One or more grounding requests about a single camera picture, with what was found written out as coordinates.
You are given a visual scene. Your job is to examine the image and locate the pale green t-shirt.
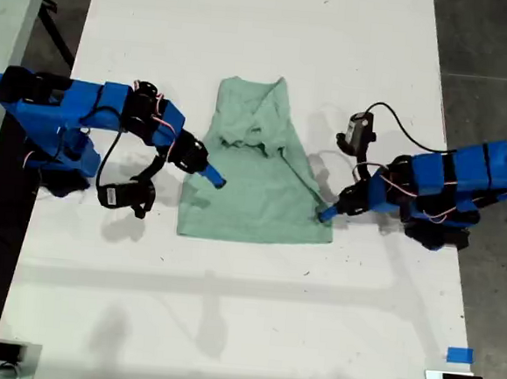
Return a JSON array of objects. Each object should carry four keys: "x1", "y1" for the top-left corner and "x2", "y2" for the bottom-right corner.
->
[{"x1": 174, "y1": 68, "x2": 347, "y2": 250}]

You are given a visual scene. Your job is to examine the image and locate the black stand leg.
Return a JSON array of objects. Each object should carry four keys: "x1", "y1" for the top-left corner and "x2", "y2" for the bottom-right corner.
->
[{"x1": 33, "y1": 0, "x2": 81, "y2": 67}]

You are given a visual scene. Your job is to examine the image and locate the short blue tape strip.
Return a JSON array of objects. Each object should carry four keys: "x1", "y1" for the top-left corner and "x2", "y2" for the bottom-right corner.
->
[{"x1": 446, "y1": 345, "x2": 475, "y2": 366}]

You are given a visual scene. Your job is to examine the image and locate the white side table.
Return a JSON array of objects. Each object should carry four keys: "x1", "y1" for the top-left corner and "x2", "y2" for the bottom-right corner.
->
[{"x1": 0, "y1": 0, "x2": 50, "y2": 173}]

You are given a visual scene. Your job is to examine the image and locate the black camera stalk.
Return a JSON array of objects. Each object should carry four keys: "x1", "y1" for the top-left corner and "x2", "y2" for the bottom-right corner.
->
[
  {"x1": 353, "y1": 149, "x2": 374, "y2": 182},
  {"x1": 137, "y1": 151, "x2": 169, "y2": 188}
]

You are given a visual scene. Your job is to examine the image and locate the black camera box silver face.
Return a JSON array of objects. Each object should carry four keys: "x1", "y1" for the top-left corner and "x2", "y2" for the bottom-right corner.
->
[{"x1": 334, "y1": 110, "x2": 380, "y2": 156}]

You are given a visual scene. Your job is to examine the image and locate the black camera cable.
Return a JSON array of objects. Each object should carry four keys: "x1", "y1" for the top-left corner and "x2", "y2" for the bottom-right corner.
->
[
  {"x1": 94, "y1": 128, "x2": 125, "y2": 189},
  {"x1": 364, "y1": 100, "x2": 458, "y2": 154}
]

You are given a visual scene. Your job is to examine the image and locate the black camera box white label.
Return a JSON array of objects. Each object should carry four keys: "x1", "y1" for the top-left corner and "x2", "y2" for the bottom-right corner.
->
[{"x1": 95, "y1": 176, "x2": 158, "y2": 221}]

